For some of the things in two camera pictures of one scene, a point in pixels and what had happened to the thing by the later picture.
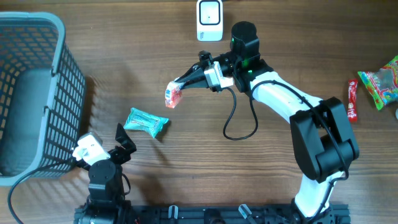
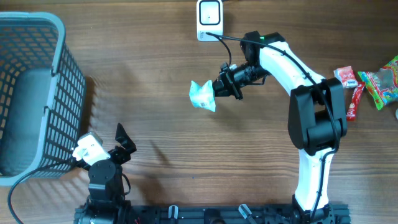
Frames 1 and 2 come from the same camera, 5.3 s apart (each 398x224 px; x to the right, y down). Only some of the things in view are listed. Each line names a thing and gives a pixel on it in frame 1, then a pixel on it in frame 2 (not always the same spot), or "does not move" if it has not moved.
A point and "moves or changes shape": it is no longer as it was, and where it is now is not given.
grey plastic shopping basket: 43,97 does not move
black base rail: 227,214 does not move
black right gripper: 196,71 to 219,87
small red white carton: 173,94 to 346,75
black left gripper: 124,155 does not move
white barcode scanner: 209,20 does not move
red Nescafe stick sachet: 352,100 moves or changes shape
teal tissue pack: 145,122 to 203,96
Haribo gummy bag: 382,84 does not move
